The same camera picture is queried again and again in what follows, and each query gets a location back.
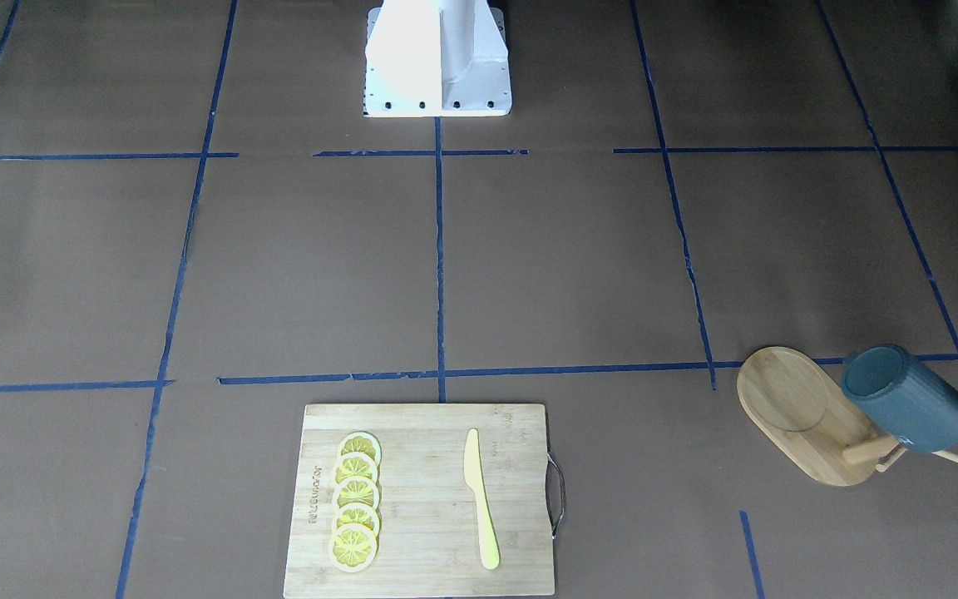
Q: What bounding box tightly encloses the wooden cup storage rack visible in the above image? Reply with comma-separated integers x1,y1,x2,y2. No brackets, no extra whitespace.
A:
737,346,958,487

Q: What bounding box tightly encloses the dark teal ribbed mug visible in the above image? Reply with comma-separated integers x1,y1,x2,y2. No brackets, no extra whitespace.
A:
840,344,958,453

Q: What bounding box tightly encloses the bamboo cutting board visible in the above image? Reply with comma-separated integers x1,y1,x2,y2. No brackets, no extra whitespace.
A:
283,403,556,598

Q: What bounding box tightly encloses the yellow plastic knife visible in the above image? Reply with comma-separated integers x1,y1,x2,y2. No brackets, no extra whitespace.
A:
463,428,501,570

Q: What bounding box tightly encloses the white pedestal column base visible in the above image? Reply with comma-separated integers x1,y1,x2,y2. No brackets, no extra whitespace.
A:
363,1,513,118

